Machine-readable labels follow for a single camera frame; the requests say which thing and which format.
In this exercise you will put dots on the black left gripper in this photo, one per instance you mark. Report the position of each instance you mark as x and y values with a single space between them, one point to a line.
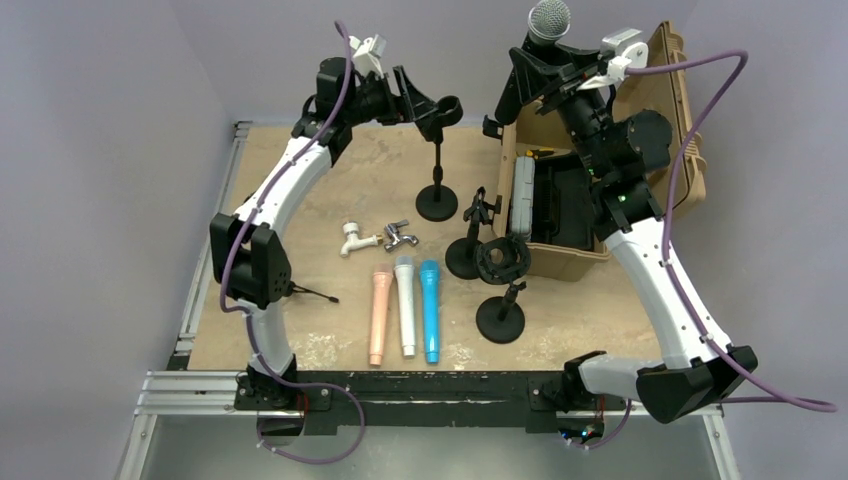
396 112

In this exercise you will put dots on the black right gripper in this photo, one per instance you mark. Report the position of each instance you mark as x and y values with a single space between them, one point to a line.
538 76

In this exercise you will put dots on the black glitter microphone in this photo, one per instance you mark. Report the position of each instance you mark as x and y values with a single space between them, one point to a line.
548 21

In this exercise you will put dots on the black stand glitter mic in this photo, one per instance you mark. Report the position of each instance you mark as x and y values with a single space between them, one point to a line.
437 202

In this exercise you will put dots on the black clip stand pink mic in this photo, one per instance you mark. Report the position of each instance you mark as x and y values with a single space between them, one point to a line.
459 256

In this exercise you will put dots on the blue microphone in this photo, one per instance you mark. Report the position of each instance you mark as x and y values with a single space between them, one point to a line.
429 274

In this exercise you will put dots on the white microphone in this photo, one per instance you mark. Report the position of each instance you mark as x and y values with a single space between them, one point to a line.
404 270

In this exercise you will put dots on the pink microphone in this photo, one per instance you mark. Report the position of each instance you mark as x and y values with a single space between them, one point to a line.
382 281

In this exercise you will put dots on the black round-base shock mount stand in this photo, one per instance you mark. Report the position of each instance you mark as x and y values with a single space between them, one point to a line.
502 261

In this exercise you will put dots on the black tripod shock mount stand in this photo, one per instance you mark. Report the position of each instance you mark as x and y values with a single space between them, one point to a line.
311 291

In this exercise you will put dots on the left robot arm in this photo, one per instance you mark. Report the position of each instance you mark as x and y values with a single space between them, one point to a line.
250 263

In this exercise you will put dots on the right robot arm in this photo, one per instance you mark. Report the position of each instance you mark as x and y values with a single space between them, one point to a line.
699 363

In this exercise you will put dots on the yellow black screwdriver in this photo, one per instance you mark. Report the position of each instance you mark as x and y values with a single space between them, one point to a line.
540 153

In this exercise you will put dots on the tan plastic tool case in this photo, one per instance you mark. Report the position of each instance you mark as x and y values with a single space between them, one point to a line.
660 89

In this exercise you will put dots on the chrome metal faucet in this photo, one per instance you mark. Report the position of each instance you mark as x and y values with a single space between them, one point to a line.
395 238

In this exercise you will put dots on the grey plastic box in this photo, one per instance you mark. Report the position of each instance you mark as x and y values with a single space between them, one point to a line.
521 203

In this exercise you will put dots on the black tray insert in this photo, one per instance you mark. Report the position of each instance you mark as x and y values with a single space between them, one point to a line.
562 211

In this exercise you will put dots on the white plastic faucet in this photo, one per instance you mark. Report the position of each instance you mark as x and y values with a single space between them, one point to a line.
353 240

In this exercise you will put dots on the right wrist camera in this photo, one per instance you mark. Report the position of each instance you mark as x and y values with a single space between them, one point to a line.
619 51

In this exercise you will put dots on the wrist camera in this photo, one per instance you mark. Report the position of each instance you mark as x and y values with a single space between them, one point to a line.
619 51
367 54

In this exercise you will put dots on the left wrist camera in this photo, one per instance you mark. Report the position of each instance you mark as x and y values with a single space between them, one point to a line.
367 54

